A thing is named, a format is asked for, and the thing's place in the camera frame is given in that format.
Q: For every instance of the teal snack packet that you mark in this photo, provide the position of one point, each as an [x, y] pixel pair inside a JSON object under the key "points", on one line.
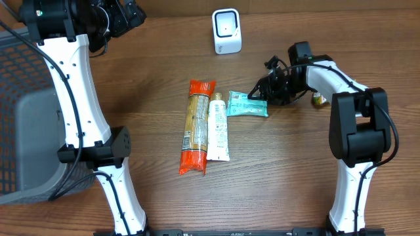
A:
{"points": [[240, 104]]}

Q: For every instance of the orange spaghetti pack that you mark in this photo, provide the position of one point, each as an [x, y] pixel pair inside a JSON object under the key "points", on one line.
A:
{"points": [[195, 141]]}

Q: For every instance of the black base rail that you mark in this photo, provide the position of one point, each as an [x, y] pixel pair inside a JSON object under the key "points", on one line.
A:
{"points": [[298, 231]]}

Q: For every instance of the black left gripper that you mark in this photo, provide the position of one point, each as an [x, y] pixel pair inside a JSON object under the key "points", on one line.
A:
{"points": [[124, 23]]}

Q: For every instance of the grey plastic shopping basket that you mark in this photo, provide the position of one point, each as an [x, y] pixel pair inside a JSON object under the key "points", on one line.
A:
{"points": [[32, 128]]}

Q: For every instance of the white barcode scanner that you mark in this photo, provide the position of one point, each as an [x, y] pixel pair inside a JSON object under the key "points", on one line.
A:
{"points": [[227, 32]]}

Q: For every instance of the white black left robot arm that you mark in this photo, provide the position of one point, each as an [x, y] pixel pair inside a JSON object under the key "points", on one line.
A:
{"points": [[67, 33]]}

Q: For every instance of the white tube with gold cap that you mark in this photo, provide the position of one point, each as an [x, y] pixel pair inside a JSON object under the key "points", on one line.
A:
{"points": [[217, 149]]}

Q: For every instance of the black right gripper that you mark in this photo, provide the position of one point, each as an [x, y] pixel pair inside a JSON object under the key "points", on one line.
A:
{"points": [[271, 86]]}

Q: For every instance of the green yellow snack pouch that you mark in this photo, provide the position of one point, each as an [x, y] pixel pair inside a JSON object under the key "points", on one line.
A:
{"points": [[318, 99]]}

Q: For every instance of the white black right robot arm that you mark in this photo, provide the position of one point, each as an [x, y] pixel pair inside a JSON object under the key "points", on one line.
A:
{"points": [[360, 127]]}

